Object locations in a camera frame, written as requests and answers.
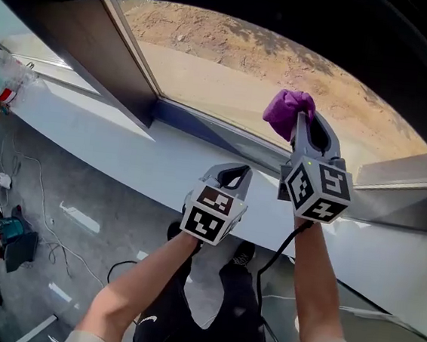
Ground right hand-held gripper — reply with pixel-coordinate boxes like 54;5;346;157
275;108;360;226

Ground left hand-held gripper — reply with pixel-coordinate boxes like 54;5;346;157
178;158;255;250

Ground purple cloth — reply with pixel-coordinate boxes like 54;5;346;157
260;87;318;146

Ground small clear window glass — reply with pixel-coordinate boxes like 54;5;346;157
99;0;427;189

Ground person's left forearm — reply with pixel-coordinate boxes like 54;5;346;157
73;223;200;342

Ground person's right forearm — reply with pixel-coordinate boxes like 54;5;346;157
281;216;357;342

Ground black right shoe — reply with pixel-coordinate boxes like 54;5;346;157
230;239;257;269

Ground white window sill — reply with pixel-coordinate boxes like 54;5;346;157
0;76;427;337

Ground black trousers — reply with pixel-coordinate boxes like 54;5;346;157
133;249;277;342

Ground red power tool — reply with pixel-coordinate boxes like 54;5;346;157
0;202;43;277

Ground clear plastic bottle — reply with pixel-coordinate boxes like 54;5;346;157
0;48;51;108

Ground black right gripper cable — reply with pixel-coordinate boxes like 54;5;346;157
250;215;314;342

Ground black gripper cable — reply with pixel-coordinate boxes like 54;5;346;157
106;257;140;288
250;215;314;342

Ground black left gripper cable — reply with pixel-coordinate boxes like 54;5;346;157
106;257;140;288

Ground white floor cable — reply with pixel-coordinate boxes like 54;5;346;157
0;132;121;288

